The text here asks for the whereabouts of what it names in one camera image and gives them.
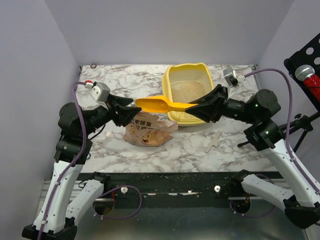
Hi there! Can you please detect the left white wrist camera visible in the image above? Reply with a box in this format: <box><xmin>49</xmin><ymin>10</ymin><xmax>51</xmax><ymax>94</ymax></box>
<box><xmin>84</xmin><ymin>80</ymin><xmax>110</xmax><ymax>108</ymax></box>

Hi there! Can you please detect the black music stand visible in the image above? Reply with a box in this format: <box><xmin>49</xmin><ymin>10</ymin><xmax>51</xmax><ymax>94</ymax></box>
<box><xmin>237</xmin><ymin>32</ymin><xmax>320</xmax><ymax>153</ymax></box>

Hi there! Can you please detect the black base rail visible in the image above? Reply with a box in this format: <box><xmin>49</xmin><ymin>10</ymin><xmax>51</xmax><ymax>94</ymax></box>
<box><xmin>82</xmin><ymin>168</ymin><xmax>261</xmax><ymax>208</ymax></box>

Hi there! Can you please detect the pink cat litter bag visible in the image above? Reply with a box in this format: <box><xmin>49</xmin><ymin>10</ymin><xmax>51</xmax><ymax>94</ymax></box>
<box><xmin>123</xmin><ymin>112</ymin><xmax>178</xmax><ymax>147</ymax></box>

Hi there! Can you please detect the red silver microphone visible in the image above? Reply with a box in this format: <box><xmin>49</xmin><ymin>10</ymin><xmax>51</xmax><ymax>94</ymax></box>
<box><xmin>295</xmin><ymin>64</ymin><xmax>320</xmax><ymax>101</ymax></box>

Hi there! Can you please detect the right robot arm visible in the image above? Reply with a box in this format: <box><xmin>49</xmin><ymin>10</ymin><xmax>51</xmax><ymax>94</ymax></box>
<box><xmin>185</xmin><ymin>84</ymin><xmax>320</xmax><ymax>229</ymax></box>

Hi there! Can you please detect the orange plastic scoop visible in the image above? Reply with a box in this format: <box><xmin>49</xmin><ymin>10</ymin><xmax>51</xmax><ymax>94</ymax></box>
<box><xmin>135</xmin><ymin>95</ymin><xmax>197</xmax><ymax>114</ymax></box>

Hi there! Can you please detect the yellow litter box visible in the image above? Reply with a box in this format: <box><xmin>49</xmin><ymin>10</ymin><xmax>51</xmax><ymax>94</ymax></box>
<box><xmin>161</xmin><ymin>62</ymin><xmax>218</xmax><ymax>127</ymax></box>

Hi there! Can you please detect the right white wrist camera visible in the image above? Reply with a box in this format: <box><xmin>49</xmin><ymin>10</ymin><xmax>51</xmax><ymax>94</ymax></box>
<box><xmin>223</xmin><ymin>67</ymin><xmax>246</xmax><ymax>87</ymax></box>

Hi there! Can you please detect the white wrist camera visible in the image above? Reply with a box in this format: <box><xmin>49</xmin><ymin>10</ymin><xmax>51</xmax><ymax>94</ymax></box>
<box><xmin>223</xmin><ymin>67</ymin><xmax>246</xmax><ymax>87</ymax></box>
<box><xmin>84</xmin><ymin>80</ymin><xmax>110</xmax><ymax>108</ymax></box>

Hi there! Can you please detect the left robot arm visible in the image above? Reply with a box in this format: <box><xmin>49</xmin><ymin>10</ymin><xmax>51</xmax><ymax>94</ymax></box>
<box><xmin>21</xmin><ymin>94</ymin><xmax>141</xmax><ymax>240</ymax></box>

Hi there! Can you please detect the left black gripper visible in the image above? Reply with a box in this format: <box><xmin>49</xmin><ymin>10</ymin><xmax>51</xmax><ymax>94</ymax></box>
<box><xmin>81</xmin><ymin>92</ymin><xmax>143</xmax><ymax>137</ymax></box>

